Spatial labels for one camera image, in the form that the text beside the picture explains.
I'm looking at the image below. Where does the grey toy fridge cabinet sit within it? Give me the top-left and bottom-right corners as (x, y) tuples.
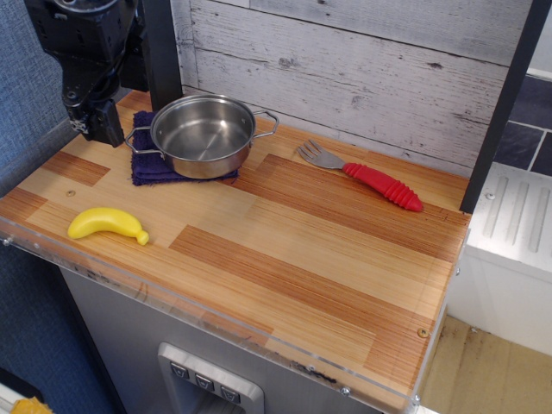
(62, 269), (418, 413)

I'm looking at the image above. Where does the yellow plastic banana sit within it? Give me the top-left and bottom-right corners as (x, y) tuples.
(67, 207), (149, 246)

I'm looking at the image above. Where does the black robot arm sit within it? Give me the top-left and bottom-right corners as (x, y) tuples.
(25, 1), (148, 147)

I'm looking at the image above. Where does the yellow object bottom left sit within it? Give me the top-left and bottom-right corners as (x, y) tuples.
(9, 398), (53, 414)

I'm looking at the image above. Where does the black vertical post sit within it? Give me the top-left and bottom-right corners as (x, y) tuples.
(460, 0), (551, 214)
(139, 0), (183, 110)

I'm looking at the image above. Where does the black left vertical post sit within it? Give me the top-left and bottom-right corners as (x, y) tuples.
(139, 0), (183, 110)

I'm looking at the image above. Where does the silver dispenser button panel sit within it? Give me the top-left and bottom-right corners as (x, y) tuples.
(158, 342), (265, 413)

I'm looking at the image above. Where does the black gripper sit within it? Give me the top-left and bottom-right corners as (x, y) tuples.
(41, 41), (149, 147)

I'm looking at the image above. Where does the purple folded cloth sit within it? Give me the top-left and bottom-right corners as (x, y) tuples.
(131, 110), (239, 186)

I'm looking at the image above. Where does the stainless steel pot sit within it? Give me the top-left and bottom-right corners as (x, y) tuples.
(125, 94), (279, 179)

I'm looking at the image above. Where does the clear acrylic table edge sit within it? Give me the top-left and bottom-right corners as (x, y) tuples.
(0, 215), (472, 414)

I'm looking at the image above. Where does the red handled metal fork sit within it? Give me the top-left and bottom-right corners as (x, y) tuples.
(297, 140), (423, 212)

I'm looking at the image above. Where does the white toy sink unit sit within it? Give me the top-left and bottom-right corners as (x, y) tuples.
(448, 163), (551, 354)

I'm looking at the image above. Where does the black right vertical post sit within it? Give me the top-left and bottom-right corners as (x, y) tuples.
(460, 0), (551, 214)

